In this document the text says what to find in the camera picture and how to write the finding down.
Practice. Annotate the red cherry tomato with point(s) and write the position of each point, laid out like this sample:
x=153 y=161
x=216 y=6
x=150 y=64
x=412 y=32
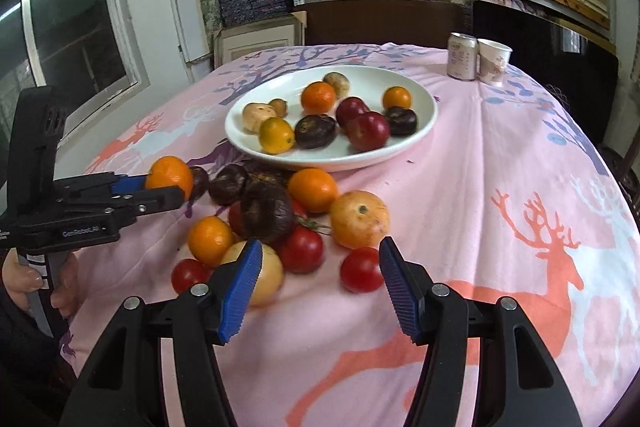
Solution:
x=298 y=208
x=189 y=275
x=300 y=249
x=361 y=269
x=235 y=217

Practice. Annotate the person's left hand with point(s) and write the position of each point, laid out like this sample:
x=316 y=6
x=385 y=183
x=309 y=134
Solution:
x=20 y=282

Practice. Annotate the pale drink can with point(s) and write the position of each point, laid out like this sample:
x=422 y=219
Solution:
x=462 y=59

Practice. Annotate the white framed window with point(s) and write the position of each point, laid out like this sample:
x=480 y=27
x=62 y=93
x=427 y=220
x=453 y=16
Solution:
x=75 y=32

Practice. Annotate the dark brown wooden board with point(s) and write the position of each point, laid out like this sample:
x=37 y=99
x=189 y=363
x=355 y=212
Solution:
x=375 y=24

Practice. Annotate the person's left forearm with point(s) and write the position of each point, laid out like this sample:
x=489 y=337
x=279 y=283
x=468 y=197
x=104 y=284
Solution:
x=25 y=357

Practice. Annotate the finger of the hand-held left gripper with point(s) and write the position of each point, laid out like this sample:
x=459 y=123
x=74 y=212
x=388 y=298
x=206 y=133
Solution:
x=160 y=199
x=127 y=183

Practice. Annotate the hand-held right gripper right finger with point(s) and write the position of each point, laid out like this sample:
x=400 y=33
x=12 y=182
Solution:
x=400 y=292

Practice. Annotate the pink deer-print tablecloth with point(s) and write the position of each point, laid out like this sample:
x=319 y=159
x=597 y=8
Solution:
x=475 y=207

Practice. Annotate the orange mandarin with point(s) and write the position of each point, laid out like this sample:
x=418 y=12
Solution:
x=313 y=190
x=167 y=172
x=210 y=240
x=318 y=97

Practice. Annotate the black glossy panel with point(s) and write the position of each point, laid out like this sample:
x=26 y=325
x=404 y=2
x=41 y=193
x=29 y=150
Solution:
x=550 y=72

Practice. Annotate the printed paper cup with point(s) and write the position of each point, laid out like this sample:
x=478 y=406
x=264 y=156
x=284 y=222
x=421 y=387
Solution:
x=495 y=64

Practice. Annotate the small brown round fruit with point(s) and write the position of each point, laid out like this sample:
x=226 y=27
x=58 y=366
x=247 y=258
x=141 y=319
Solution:
x=278 y=107

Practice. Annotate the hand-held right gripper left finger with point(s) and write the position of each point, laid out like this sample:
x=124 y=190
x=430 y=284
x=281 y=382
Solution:
x=240 y=297

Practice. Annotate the pale wooden picture frame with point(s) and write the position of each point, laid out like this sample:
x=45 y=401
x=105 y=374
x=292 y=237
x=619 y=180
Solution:
x=260 y=39

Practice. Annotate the small yellow-orange citrus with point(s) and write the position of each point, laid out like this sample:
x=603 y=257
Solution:
x=396 y=97
x=276 y=135

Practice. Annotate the dark wooden chair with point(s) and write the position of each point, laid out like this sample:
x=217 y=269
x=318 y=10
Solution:
x=625 y=177

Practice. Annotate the white round plate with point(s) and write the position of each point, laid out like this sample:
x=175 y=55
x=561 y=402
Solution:
x=325 y=159

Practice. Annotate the white leaning board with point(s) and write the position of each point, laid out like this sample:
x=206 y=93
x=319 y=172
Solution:
x=185 y=7

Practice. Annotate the yellow passion fruit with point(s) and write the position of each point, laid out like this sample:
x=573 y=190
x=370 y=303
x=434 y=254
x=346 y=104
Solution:
x=258 y=116
x=267 y=277
x=339 y=82
x=359 y=218

